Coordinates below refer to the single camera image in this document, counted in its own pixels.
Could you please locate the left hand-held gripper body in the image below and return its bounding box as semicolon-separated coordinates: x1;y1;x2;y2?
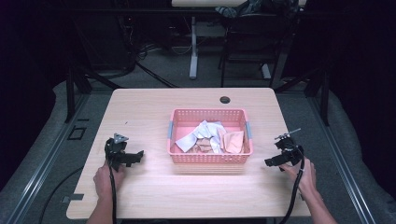
104;133;130;173

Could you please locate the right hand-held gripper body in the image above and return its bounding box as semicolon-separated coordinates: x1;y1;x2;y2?
274;128;305;173

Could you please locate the person's left hand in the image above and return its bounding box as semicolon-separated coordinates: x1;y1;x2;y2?
92;161;127;202

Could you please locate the person's right hand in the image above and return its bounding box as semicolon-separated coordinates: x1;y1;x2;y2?
279;155;318;200

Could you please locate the black tape square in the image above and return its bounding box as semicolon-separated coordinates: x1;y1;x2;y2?
67;125;87;141

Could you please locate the peach crumpled paper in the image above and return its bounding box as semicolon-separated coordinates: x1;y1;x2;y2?
218;127;246;155

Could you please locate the pink plastic basket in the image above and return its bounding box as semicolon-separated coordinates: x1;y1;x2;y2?
166;107;254;165

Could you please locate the black metal stand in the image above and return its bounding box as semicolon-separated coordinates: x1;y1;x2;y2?
274;64;332;127
64;64;123;124

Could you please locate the grey tape strip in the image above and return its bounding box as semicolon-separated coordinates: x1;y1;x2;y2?
61;192;85;204

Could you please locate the brown crumpled paper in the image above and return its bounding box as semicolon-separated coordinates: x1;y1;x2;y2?
186;137;217;154

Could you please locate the white desk foot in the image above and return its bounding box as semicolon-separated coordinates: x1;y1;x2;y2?
261;63;273;80

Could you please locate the black chair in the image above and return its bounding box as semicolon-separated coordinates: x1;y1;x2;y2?
218;11;301;89

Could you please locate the white desk leg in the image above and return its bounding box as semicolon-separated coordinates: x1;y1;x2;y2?
189;16;200;80

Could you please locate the dark cloth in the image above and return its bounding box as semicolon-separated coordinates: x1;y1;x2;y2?
214;0;275;19

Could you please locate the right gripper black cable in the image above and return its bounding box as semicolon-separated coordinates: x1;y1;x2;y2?
278;145;306;224

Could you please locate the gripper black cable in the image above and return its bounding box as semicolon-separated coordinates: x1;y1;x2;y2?
278;145;306;224
107;166;118;224

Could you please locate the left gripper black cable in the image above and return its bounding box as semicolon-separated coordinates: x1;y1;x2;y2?
107;166;118;224

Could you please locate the aluminium floor rail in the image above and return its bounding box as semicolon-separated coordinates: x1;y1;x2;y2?
5;92;92;224
306;95;378;224

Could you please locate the black floor cable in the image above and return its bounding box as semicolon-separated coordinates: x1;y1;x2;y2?
38;165;86;224
134;60;179;89

